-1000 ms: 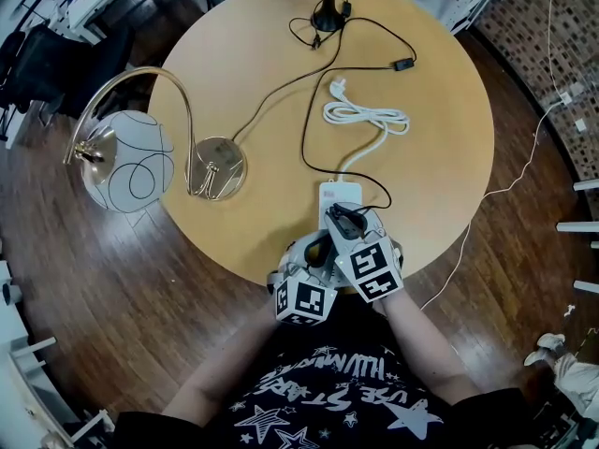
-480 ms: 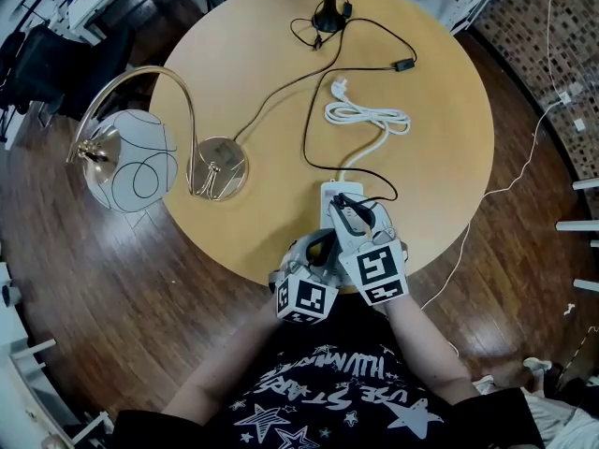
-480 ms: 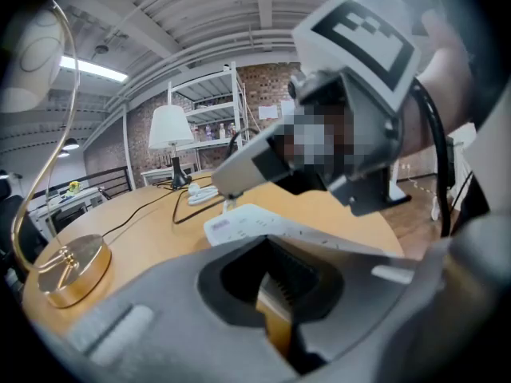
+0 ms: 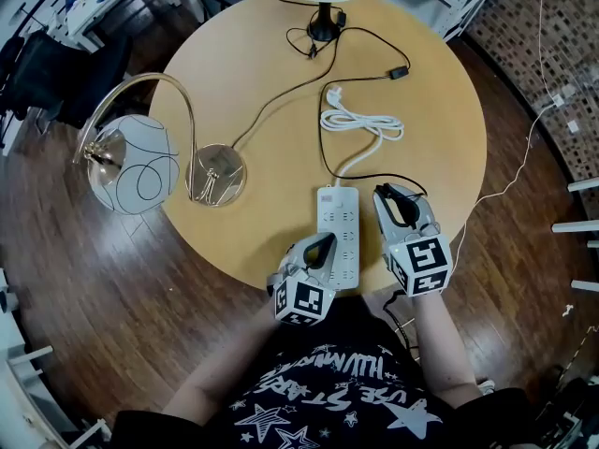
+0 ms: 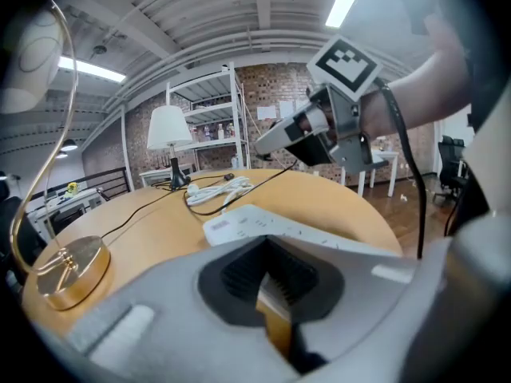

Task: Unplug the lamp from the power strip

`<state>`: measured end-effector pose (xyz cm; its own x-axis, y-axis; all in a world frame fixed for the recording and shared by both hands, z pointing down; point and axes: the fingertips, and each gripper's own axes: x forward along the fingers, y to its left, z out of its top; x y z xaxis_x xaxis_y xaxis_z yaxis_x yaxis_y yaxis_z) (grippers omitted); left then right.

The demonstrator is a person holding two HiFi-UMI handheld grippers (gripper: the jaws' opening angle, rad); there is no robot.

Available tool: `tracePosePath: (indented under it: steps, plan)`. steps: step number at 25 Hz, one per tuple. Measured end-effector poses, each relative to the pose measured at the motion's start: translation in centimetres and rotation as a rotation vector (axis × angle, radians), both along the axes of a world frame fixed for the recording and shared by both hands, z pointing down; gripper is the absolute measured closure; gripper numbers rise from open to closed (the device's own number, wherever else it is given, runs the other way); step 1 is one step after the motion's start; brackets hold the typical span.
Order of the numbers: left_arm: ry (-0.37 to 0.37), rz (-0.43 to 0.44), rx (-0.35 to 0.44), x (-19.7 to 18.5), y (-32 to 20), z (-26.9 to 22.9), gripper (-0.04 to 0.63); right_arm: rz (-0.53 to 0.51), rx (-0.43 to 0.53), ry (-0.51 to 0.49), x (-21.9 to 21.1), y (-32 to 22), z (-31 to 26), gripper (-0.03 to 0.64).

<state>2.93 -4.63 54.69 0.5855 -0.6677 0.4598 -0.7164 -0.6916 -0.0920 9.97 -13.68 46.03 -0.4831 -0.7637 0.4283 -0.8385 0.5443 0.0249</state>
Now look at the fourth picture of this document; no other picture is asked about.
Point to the black metal railing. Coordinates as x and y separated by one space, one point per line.
28 17

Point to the person's right forearm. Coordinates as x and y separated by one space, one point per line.
442 344

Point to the small white plastic piece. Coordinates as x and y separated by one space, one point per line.
567 310

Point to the white wall charger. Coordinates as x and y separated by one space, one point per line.
558 100

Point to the person's left forearm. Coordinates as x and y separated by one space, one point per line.
220 381

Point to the white side table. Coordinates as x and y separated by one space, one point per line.
580 226

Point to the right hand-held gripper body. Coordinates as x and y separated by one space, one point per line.
423 260

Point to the white wall plate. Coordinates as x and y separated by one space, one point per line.
574 126

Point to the black office chair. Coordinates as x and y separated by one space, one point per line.
93 82
37 73

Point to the gold arc globe lamp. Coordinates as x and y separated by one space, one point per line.
140 171

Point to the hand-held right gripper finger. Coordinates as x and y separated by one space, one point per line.
386 222
428 215

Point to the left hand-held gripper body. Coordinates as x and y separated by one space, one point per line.
304 299

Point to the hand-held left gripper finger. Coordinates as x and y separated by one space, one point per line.
295 255
327 260

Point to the white power strip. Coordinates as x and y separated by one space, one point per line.
338 213

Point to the white table with colourful top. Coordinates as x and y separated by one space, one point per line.
121 3

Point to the person's black printed shirt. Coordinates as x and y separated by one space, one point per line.
337 391

